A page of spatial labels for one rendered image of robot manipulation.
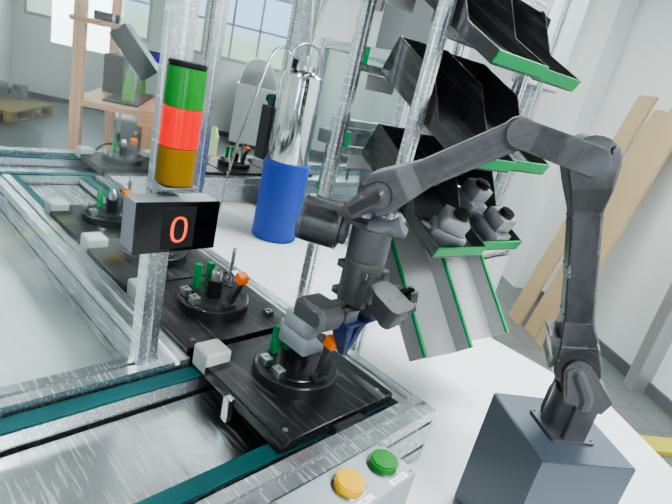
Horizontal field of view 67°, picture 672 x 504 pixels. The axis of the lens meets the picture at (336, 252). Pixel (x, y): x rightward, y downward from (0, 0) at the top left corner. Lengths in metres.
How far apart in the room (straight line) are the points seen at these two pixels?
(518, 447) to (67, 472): 0.58
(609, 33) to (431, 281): 3.85
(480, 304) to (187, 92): 0.77
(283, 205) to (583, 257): 1.18
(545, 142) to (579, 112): 4.04
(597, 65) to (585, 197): 4.06
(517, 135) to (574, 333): 0.26
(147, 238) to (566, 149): 0.52
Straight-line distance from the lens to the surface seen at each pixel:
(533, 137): 0.65
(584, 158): 0.64
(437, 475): 0.94
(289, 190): 1.69
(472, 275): 1.19
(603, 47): 4.72
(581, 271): 0.69
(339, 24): 9.13
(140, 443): 0.79
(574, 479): 0.77
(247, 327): 0.97
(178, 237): 0.72
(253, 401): 0.79
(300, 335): 0.80
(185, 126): 0.68
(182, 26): 0.71
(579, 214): 0.67
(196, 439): 0.80
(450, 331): 1.05
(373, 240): 0.67
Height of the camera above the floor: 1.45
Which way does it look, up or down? 19 degrees down
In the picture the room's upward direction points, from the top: 13 degrees clockwise
